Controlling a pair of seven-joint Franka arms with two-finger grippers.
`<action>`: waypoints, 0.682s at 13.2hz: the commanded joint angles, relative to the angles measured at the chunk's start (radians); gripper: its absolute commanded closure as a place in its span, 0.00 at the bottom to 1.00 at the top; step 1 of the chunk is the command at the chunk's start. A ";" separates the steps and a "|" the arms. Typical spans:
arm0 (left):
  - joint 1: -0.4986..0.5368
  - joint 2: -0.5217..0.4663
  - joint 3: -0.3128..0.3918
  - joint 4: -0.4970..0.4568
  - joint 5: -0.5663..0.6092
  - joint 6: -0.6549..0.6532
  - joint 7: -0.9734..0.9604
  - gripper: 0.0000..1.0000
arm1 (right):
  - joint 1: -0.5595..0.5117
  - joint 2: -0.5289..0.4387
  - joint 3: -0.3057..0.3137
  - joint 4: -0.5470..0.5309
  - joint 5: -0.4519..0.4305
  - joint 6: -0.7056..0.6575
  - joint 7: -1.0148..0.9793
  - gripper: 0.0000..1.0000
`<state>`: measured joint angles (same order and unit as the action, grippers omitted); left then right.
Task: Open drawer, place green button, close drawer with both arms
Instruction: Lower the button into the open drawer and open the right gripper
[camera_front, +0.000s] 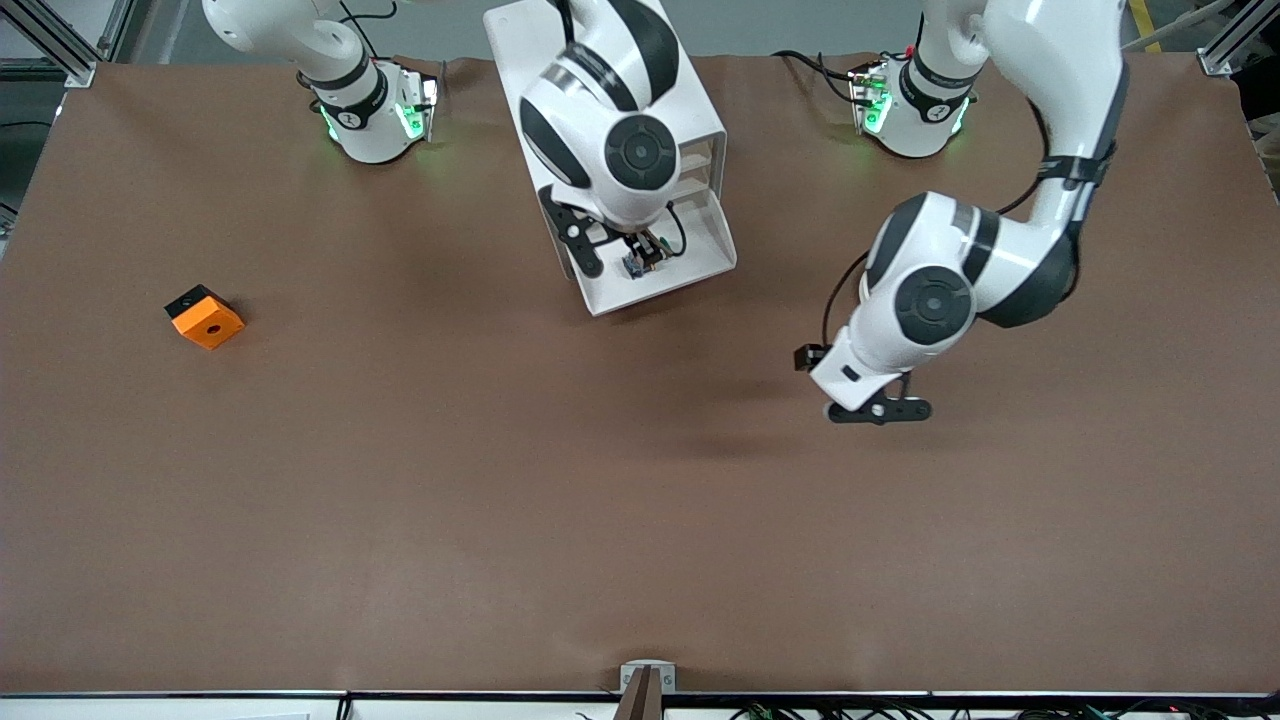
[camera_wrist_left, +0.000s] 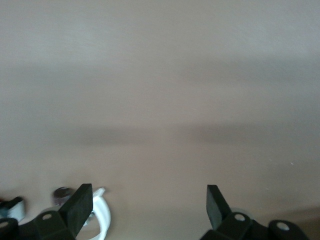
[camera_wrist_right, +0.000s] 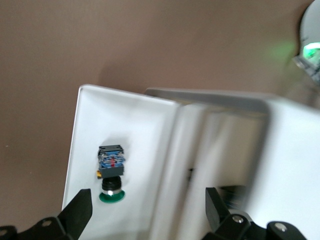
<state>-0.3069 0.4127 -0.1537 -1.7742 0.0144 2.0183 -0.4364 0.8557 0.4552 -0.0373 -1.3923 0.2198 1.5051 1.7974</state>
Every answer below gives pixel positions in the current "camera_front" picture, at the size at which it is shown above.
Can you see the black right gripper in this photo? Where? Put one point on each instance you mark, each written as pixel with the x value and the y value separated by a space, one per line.
pixel 641 252

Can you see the aluminium frame post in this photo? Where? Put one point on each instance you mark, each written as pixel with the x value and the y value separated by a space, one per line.
pixel 70 62
pixel 1222 55

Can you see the orange and black box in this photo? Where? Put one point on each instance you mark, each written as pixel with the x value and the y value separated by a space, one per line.
pixel 210 325

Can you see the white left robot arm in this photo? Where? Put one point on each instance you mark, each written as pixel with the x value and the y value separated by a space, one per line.
pixel 935 305

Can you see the green push button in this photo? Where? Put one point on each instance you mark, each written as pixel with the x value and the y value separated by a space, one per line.
pixel 634 268

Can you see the metal mount bracket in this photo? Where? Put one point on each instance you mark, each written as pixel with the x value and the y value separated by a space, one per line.
pixel 630 675

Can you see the brown table cover mat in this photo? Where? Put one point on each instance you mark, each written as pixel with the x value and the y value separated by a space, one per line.
pixel 640 500

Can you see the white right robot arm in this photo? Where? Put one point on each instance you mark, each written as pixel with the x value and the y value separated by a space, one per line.
pixel 640 150

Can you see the white table edge rail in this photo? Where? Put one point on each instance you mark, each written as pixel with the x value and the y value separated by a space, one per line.
pixel 150 708

